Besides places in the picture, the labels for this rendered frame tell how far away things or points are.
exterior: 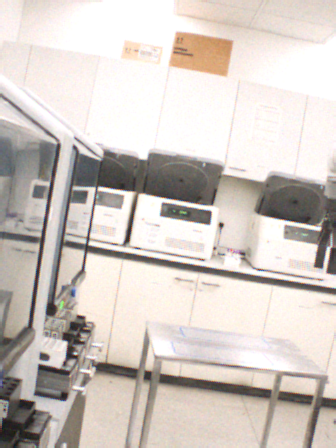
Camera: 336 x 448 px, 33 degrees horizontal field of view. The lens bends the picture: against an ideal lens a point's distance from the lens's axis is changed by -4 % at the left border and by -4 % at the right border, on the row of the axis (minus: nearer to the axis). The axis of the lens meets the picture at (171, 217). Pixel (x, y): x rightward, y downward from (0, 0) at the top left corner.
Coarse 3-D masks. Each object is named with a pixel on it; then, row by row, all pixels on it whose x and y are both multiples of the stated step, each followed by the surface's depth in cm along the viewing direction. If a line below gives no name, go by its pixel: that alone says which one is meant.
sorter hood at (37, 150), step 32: (0, 96) 112; (0, 128) 75; (32, 128) 97; (0, 160) 78; (32, 160) 97; (0, 192) 81; (32, 192) 102; (0, 224) 84; (32, 224) 107; (0, 256) 87; (32, 256) 112; (0, 288) 90; (32, 288) 117; (0, 320) 93; (32, 320) 121; (0, 352) 97
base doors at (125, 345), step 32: (96, 256) 384; (96, 288) 385; (128, 288) 386; (160, 288) 385; (192, 288) 385; (224, 288) 386; (256, 288) 387; (288, 288) 388; (96, 320) 387; (128, 320) 387; (160, 320) 386; (192, 320) 387; (224, 320) 388; (256, 320) 388; (288, 320) 388; (320, 320) 389; (96, 352) 388; (128, 352) 388; (320, 352) 390; (256, 384) 391; (288, 384) 391
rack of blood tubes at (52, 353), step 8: (48, 344) 154; (56, 344) 156; (64, 344) 157; (40, 352) 160; (48, 352) 151; (56, 352) 151; (64, 352) 156; (40, 360) 151; (48, 360) 158; (56, 360) 151
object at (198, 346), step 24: (144, 336) 223; (168, 336) 206; (192, 336) 212; (216, 336) 218; (240, 336) 224; (264, 336) 231; (144, 360) 224; (168, 360) 181; (192, 360) 182; (216, 360) 185; (240, 360) 190; (264, 360) 194; (288, 360) 199; (312, 408) 189; (144, 432) 182; (264, 432) 232; (312, 432) 189
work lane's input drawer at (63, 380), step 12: (72, 360) 159; (48, 372) 149; (60, 372) 150; (72, 372) 153; (36, 384) 149; (48, 384) 149; (60, 384) 149; (72, 384) 155; (84, 384) 161; (84, 396) 152
